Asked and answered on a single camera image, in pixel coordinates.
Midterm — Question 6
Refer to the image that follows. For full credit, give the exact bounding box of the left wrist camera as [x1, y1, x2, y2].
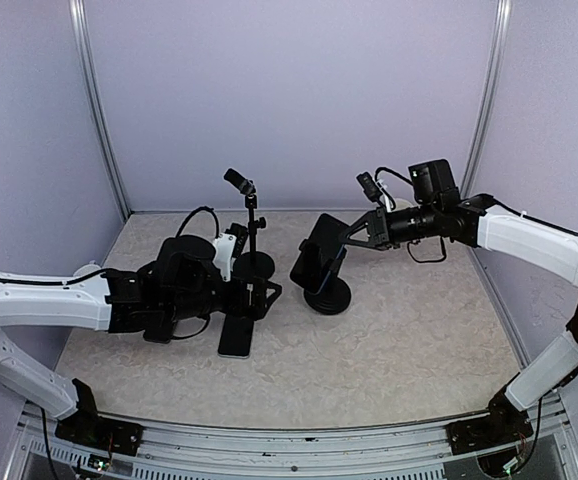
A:
[213, 223, 249, 282]

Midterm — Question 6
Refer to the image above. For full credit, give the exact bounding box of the front aluminium rail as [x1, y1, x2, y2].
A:
[16, 399, 578, 480]

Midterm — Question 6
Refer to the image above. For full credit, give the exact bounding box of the translucent blue plastic cup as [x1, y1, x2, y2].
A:
[73, 261, 101, 277]

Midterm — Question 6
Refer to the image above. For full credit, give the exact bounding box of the left aluminium frame post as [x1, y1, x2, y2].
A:
[69, 0, 132, 223]

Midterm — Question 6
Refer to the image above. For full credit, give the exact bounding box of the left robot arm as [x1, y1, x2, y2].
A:
[0, 235, 282, 456]

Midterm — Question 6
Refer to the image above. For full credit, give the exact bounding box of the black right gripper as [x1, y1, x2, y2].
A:
[340, 200, 441, 249]

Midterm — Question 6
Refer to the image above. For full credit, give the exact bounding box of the right aluminium frame post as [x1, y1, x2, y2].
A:
[460, 0, 513, 196]

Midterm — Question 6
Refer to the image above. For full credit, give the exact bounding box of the black telescopic phone stand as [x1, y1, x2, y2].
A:
[222, 168, 277, 281]

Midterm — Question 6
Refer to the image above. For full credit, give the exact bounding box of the black stand holding blue phone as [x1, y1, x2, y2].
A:
[303, 248, 351, 316]

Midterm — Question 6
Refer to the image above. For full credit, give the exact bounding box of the black smartphone with silver edge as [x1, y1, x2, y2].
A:
[217, 315, 255, 358]

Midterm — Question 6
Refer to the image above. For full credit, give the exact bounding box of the cream ceramic mug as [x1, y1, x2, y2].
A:
[395, 198, 413, 210]

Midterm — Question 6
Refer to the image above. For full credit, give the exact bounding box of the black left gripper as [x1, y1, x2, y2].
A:
[164, 271, 282, 323]

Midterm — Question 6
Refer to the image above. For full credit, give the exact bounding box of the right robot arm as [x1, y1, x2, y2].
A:
[341, 159, 578, 455]

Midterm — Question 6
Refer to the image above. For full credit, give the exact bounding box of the aluminium frame post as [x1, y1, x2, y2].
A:
[69, 0, 132, 223]
[460, 0, 513, 196]

